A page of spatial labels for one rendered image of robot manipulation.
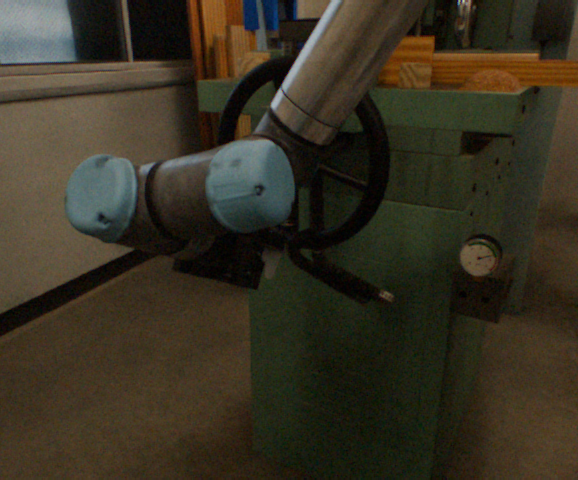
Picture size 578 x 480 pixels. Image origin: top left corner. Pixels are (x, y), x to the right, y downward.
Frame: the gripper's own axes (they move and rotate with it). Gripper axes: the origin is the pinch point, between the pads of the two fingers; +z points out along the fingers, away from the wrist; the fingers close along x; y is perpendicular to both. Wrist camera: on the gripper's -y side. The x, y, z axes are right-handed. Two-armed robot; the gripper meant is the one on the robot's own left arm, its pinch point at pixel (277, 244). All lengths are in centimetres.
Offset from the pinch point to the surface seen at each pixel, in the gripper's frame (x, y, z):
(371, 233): 6.0, -7.7, 22.9
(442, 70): 11.9, -39.6, 22.3
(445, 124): 17.1, -25.4, 12.6
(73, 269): -128, 20, 77
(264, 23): -63, -78, 67
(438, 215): 17.6, -12.3, 20.2
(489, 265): 27.4, -5.2, 17.1
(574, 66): 33, -40, 22
